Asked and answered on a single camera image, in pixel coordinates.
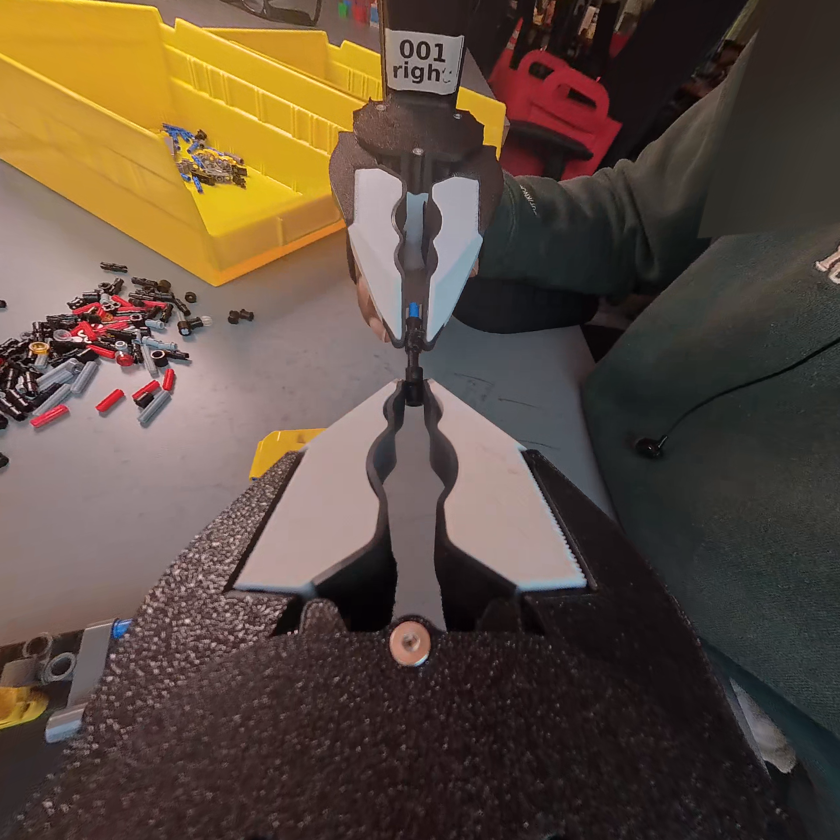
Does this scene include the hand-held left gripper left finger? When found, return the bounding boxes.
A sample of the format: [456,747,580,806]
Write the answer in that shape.
[233,378,403,595]

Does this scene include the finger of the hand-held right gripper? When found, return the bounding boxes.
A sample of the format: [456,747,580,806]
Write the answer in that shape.
[420,176,485,349]
[346,167,409,349]

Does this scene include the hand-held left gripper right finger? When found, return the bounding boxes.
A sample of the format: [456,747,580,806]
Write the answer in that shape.
[423,378,588,597]

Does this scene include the yellow lego block assembly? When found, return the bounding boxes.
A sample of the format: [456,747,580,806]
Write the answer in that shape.
[249,428,328,480]

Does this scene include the black connector with blue pin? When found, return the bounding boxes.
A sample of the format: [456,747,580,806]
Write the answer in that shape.
[402,302,426,404]

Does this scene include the person's right forearm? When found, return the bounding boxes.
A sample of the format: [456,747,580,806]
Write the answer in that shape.
[453,39,756,336]

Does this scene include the black and yellow lego model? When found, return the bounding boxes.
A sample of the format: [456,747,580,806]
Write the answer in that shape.
[0,617,132,742]

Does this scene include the pile of small lego pieces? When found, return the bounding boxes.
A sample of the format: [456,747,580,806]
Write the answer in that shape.
[0,259,257,470]

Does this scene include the person's right hand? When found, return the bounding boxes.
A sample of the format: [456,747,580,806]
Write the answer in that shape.
[356,279,388,341]

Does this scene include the yellow plastic bin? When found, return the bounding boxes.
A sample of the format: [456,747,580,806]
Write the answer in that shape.
[161,18,509,165]
[0,0,352,287]

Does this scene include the red plastic case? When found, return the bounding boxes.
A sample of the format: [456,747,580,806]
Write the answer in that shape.
[487,49,623,179]

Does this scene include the eyeglasses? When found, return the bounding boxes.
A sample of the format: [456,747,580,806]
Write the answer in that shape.
[226,0,324,28]

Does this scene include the heap of blue grey parts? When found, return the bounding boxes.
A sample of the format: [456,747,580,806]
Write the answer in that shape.
[161,121,249,193]

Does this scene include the person's green sweatshirt torso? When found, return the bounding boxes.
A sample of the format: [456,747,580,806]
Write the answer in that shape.
[583,233,840,840]

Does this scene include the white cloth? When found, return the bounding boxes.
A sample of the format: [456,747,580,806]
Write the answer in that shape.
[727,679,798,772]

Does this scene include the black earphone with cable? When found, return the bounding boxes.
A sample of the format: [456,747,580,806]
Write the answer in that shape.
[633,338,840,458]

